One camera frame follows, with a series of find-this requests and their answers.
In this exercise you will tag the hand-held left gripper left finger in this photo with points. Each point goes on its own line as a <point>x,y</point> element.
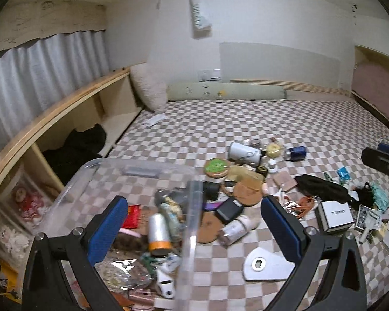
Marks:
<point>108,230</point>

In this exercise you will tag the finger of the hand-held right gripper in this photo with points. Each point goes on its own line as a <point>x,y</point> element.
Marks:
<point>379,163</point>

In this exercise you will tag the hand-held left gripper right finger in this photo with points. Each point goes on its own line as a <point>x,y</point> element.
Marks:
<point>280,226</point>

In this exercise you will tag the green clip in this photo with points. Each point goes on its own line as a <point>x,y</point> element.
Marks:
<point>327,176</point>

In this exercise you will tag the clear plastic storage box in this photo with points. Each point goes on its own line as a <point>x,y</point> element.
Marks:
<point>90,168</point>

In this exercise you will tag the red packet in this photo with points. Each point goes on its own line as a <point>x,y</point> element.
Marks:
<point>132,217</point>

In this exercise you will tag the black feathery item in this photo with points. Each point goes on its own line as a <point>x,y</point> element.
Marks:
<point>364,192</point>

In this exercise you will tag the teal packet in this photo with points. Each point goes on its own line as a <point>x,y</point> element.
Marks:
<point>343,173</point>

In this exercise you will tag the small white bottle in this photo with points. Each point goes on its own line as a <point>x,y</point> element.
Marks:
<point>238,228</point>

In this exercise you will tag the silver foil packet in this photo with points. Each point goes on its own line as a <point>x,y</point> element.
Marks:
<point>116,272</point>

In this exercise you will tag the pink wallet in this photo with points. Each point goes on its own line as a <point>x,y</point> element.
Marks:
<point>287,181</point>

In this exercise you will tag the brown leather round pouch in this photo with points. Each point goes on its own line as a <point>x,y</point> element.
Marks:
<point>246,192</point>

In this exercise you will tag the white bottle with orange cap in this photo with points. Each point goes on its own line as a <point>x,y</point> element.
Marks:
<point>158,233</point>

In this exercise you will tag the black card holder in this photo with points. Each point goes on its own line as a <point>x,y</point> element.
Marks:
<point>228,210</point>

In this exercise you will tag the photo card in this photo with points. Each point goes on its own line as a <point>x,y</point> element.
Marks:
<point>363,217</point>

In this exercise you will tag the white cardboard box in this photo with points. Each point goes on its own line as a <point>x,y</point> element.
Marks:
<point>335,216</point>

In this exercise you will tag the black fabric pouch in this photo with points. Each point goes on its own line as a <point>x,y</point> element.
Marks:
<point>324,188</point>

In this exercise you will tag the amber translucent case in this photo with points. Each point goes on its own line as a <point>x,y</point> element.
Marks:
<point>246,175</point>

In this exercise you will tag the patterned glass jar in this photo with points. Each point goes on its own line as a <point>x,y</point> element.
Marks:
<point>171,215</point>

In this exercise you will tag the round cork coaster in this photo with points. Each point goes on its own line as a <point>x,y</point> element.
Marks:
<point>209,225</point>

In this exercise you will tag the blue can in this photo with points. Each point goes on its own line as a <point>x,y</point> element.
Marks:
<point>296,153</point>

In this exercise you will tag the yellow ball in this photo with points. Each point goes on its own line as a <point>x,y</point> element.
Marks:
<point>274,149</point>

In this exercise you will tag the black cup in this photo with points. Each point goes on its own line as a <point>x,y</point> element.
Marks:
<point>210,190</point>

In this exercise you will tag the white mug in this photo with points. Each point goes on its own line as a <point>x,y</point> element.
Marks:
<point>244,153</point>

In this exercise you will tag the pink headboard cushion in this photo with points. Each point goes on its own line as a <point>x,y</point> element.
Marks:
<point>376,81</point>

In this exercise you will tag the green round tin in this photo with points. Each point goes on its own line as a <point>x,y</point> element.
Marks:
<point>216,167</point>

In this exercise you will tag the black cloth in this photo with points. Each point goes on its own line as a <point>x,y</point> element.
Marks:
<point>74,149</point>

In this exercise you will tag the clear drawer with doll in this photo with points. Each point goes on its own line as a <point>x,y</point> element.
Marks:
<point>22,201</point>

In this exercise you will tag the checkered bed sheet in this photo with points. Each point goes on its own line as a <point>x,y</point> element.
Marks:
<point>230,120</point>

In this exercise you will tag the white remote control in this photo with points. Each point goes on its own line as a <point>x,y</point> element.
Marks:
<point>154,120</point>

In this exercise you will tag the wooden shelf unit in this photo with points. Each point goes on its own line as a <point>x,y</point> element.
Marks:
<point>68,98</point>

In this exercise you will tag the green bolster pillow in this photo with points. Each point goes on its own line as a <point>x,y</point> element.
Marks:
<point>227,91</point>

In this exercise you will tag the white pillow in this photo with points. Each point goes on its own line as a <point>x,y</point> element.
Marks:
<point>149,87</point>

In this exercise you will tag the grey curtain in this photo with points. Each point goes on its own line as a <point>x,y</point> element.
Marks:
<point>35,71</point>

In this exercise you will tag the grey wall panel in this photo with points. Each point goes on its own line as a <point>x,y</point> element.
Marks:
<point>278,64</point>

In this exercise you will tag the wall socket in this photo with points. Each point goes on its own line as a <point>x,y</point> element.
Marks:
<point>210,75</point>

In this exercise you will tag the white wall-mounted appliance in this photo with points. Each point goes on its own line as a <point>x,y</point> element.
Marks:
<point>199,9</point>

